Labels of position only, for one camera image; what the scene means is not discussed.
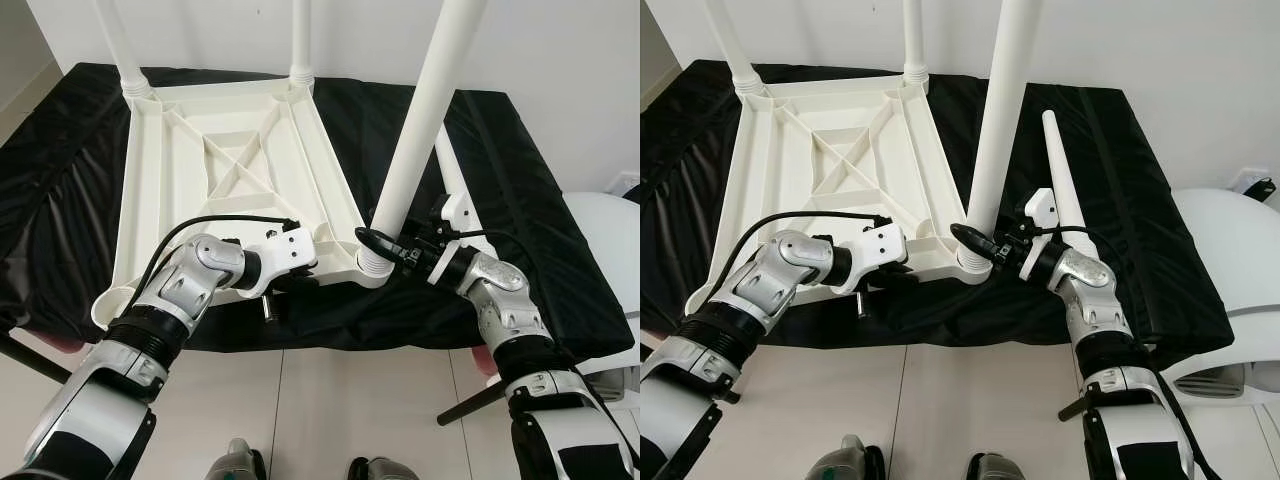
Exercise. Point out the white plastic children table top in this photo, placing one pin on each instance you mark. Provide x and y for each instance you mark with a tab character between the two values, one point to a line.
850	185
250	190

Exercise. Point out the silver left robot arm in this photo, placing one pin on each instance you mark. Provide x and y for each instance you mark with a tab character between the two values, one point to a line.
780	275
190	280

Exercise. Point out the red round object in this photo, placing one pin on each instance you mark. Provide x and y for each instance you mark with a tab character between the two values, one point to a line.
487	362
55	344

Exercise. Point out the black table cover cloth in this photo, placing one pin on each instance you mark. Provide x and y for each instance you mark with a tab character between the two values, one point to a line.
1160	230
560	230

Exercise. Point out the grey robot left foot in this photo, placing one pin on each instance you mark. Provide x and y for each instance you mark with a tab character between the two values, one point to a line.
235	462
845	460

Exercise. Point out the white domed appliance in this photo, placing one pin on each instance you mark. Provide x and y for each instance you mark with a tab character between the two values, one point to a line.
1240	270
610	270

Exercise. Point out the black power plug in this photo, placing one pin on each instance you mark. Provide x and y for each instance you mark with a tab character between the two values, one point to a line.
1260	189
633	190

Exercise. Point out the white wall socket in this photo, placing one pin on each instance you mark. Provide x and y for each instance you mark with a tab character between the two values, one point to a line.
622	181
1248	178

